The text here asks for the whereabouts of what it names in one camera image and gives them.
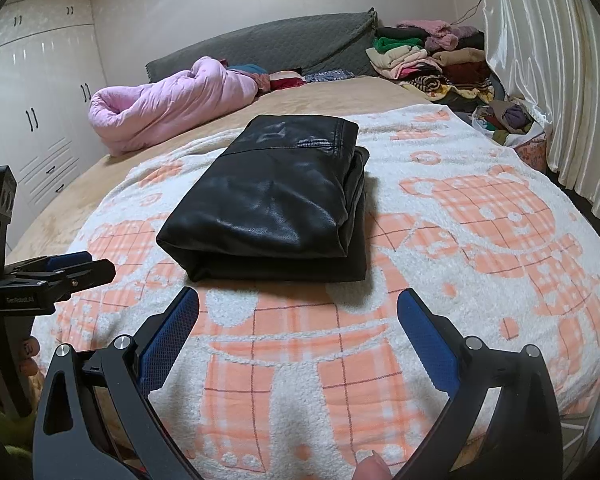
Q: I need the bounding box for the black leather jacket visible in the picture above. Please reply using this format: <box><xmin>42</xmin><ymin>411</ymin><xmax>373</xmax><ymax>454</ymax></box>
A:
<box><xmin>156</xmin><ymin>114</ymin><xmax>372</xmax><ymax>283</ymax></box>

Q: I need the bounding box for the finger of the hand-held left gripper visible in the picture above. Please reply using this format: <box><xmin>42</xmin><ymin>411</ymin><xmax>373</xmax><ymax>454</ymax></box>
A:
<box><xmin>10</xmin><ymin>258</ymin><xmax>117</xmax><ymax>295</ymax></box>
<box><xmin>11</xmin><ymin>251</ymin><xmax>94</xmax><ymax>273</ymax></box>

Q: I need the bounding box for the blue patterned cloth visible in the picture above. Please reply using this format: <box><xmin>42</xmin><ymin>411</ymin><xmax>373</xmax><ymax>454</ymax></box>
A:
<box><xmin>302</xmin><ymin>68</ymin><xmax>357</xmax><ymax>84</ymax></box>

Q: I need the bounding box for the person's lime green garment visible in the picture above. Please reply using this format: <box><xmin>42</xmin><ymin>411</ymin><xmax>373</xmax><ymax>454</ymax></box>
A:
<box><xmin>0</xmin><ymin>389</ymin><xmax>37</xmax><ymax>480</ymax></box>

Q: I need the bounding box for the white orange bear-print blanket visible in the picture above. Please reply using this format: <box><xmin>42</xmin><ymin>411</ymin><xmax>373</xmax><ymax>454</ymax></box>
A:
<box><xmin>30</xmin><ymin>104</ymin><xmax>600</xmax><ymax>480</ymax></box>

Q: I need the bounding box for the grey headboard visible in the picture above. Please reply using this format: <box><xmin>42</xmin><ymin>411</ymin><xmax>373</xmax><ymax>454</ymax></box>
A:
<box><xmin>145</xmin><ymin>7</ymin><xmax>381</xmax><ymax>83</ymax></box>

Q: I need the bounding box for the pink quilt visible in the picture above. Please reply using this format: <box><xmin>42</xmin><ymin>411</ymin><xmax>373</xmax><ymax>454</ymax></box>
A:
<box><xmin>89</xmin><ymin>56</ymin><xmax>259</xmax><ymax>156</ymax></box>

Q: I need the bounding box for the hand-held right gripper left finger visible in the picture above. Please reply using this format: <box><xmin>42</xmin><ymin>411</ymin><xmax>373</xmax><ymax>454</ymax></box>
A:
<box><xmin>32</xmin><ymin>286</ymin><xmax>201</xmax><ymax>480</ymax></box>

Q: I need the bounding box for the pile of folded clothes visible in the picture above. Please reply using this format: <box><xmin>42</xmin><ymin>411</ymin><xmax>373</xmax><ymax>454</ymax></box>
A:
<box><xmin>365</xmin><ymin>20</ymin><xmax>496</xmax><ymax>103</ymax></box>

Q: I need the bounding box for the orange floral cloth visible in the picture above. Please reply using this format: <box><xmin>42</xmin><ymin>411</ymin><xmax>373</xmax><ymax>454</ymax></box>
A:
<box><xmin>512</xmin><ymin>135</ymin><xmax>551</xmax><ymax>173</ymax></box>

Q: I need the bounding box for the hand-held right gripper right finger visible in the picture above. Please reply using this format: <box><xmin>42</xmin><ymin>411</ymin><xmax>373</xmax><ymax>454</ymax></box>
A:
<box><xmin>396</xmin><ymin>287</ymin><xmax>563</xmax><ymax>480</ymax></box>

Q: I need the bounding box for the beige bed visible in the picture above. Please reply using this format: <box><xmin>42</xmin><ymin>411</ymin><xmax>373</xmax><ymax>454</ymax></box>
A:
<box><xmin>5</xmin><ymin>75</ymin><xmax>471</xmax><ymax>266</ymax></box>

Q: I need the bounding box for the clear bag of clothes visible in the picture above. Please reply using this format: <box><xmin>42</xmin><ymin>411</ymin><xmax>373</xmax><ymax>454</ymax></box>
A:
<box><xmin>470</xmin><ymin>99</ymin><xmax>537</xmax><ymax>147</ymax></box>

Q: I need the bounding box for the person's left hand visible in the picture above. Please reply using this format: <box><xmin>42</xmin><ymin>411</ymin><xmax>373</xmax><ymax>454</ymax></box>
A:
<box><xmin>0</xmin><ymin>336</ymin><xmax>42</xmax><ymax>401</ymax></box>

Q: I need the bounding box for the white wardrobe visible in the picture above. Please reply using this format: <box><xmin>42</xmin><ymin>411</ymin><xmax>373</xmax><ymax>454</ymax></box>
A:
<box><xmin>0</xmin><ymin>0</ymin><xmax>108</xmax><ymax>251</ymax></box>

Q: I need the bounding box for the dark wall cable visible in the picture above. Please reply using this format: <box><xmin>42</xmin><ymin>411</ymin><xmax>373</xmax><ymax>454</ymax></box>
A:
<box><xmin>452</xmin><ymin>0</ymin><xmax>483</xmax><ymax>28</ymax></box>

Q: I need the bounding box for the person's right hand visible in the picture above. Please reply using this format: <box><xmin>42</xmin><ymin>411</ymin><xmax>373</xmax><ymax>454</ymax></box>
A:
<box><xmin>355</xmin><ymin>451</ymin><xmax>394</xmax><ymax>480</ymax></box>

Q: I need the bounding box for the white satin curtain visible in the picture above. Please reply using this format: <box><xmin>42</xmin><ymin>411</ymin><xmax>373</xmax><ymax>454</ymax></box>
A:
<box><xmin>477</xmin><ymin>0</ymin><xmax>600</xmax><ymax>226</ymax></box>

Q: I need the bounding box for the teal cloth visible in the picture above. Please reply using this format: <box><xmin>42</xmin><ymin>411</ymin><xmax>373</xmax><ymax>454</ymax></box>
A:
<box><xmin>227</xmin><ymin>62</ymin><xmax>269</xmax><ymax>77</ymax></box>

